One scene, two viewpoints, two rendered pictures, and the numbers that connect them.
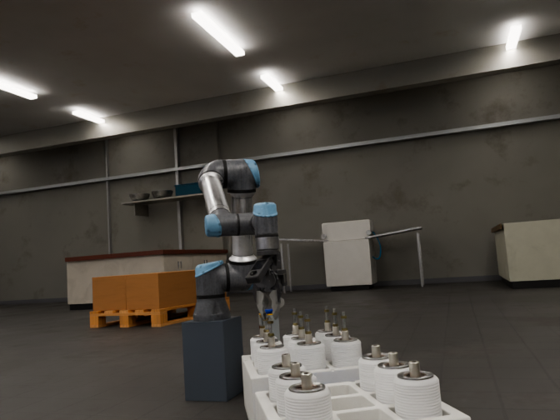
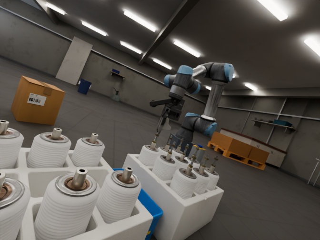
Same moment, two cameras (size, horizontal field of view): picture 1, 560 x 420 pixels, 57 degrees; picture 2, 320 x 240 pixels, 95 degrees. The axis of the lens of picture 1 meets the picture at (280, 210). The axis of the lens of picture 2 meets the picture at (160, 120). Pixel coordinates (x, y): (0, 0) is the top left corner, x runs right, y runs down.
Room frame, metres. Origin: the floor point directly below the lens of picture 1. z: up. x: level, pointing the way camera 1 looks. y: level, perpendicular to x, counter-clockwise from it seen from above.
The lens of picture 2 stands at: (1.15, -0.53, 0.45)
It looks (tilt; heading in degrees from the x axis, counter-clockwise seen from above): 3 degrees down; 52
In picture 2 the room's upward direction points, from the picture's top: 22 degrees clockwise
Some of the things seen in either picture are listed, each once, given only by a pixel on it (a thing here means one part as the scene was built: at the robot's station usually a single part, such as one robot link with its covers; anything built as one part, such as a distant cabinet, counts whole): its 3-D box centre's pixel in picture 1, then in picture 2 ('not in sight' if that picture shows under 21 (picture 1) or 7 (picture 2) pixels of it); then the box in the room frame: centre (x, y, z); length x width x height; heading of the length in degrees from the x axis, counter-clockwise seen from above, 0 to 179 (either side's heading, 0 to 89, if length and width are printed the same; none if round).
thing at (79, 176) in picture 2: (393, 359); (79, 178); (1.24, -0.24, 0.26); 0.02 x 0.02 x 0.03
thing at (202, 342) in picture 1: (213, 357); (176, 155); (2.11, 0.30, 0.15); 0.18 x 0.18 x 0.30; 72
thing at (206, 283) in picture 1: (211, 277); (191, 121); (2.11, 0.30, 0.47); 0.13 x 0.12 x 0.14; 104
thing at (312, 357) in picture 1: (311, 372); (160, 177); (1.64, -0.06, 0.16); 0.10 x 0.10 x 0.18
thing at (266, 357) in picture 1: (273, 377); (145, 164); (1.62, 0.05, 0.16); 0.10 x 0.10 x 0.18
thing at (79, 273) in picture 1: (154, 277); (248, 147); (8.45, 2.13, 0.39); 2.15 x 1.70 x 0.79; 162
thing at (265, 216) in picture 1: (265, 220); (183, 78); (1.64, 0.05, 0.65); 0.09 x 0.08 x 0.11; 14
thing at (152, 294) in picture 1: (164, 295); (236, 149); (5.43, 1.27, 0.24); 1.34 x 0.96 x 0.48; 162
